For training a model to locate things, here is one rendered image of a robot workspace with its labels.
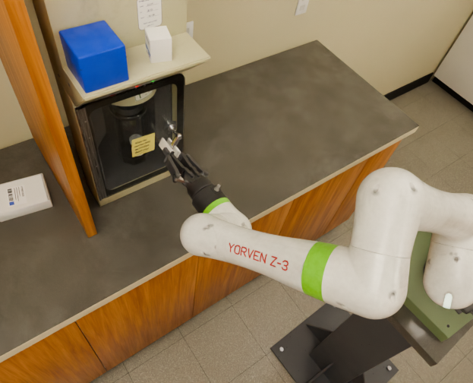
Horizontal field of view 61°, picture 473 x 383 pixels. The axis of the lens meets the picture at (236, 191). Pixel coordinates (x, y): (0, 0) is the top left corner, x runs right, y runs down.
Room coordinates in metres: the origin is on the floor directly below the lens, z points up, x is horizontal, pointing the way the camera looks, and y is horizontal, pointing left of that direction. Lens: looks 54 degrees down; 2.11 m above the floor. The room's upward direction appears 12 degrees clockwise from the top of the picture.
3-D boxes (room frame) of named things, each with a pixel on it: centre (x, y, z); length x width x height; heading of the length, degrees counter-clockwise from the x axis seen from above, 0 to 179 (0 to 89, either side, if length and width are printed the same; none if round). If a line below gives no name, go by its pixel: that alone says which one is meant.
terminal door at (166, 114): (0.78, 0.32, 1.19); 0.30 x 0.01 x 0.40; 135
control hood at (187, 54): (0.75, 0.28, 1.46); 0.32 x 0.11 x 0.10; 135
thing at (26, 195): (0.64, 0.68, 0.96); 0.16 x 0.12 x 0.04; 126
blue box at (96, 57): (0.68, 0.35, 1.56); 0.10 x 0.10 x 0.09; 45
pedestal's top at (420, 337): (0.62, -0.68, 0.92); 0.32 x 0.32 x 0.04; 47
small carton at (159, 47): (0.78, 0.25, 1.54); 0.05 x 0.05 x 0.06; 30
